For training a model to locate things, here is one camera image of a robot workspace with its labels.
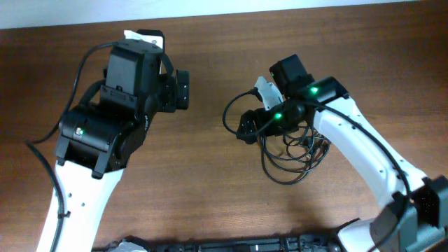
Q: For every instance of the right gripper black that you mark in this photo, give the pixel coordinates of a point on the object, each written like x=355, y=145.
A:
x=246, y=118

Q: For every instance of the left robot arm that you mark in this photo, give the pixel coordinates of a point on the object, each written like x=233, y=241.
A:
x=98, y=136

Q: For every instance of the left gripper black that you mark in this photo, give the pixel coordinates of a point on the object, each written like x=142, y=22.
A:
x=182, y=89

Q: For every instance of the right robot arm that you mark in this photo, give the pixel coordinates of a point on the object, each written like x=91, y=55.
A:
x=413, y=206

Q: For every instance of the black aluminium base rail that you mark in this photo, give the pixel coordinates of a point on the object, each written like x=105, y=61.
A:
x=245, y=243

